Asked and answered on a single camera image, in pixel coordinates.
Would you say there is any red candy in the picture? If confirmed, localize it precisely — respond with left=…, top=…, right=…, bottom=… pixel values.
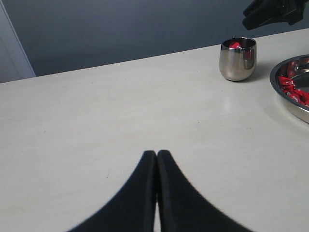
left=229, top=41, right=243, bottom=49
left=278, top=76, right=295, bottom=91
left=288, top=89, right=309, bottom=107

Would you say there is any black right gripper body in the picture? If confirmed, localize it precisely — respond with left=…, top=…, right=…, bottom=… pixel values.
left=263, top=0, right=309, bottom=25

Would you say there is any stainless steel cup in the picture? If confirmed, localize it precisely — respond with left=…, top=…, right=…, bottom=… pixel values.
left=219, top=37, right=257, bottom=82

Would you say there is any red wrapped candy top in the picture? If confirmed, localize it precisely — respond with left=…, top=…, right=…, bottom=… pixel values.
left=278, top=76, right=295, bottom=91

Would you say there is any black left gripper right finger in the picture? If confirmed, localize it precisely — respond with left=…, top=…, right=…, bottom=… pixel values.
left=157, top=150, right=250, bottom=232

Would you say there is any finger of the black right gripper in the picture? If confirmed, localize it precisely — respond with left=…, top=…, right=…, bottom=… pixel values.
left=242, top=12, right=286, bottom=30
left=243, top=0, right=267, bottom=16

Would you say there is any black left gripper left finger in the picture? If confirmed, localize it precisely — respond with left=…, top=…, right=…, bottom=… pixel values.
left=71, top=150, right=157, bottom=232

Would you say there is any round stainless steel plate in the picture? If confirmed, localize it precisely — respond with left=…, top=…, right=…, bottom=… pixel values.
left=269, top=55, right=309, bottom=123

